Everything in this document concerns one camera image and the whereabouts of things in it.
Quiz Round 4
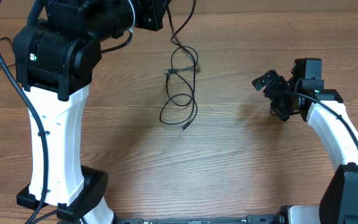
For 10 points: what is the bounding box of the black cable remaining centre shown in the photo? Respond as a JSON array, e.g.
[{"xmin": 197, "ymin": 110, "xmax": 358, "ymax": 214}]
[{"xmin": 158, "ymin": 46, "xmax": 199, "ymax": 131}]

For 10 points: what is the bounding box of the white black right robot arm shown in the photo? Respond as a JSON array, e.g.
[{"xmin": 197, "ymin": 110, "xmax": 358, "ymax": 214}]
[{"xmin": 252, "ymin": 70, "xmax": 358, "ymax": 223}]

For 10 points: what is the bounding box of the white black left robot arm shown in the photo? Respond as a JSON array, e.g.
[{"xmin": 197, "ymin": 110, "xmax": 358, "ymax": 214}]
[{"xmin": 0, "ymin": 0, "xmax": 169, "ymax": 223}]

